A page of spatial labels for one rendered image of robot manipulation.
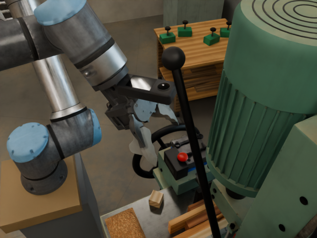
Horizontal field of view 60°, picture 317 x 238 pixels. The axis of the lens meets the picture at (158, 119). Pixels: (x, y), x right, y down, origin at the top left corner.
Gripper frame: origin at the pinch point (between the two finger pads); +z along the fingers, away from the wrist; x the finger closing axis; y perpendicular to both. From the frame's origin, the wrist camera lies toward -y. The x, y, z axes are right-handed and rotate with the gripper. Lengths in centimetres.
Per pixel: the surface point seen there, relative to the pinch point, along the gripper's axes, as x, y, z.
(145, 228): 10.3, 17.3, 20.8
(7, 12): -158, 257, -76
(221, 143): 5.9, -16.8, -3.6
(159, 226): 8.1, 14.4, 22.8
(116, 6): -241, 194, -17
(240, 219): 5.5, -10.2, 19.6
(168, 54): 5.8, -16.8, -21.3
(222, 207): 2.3, -4.5, 20.4
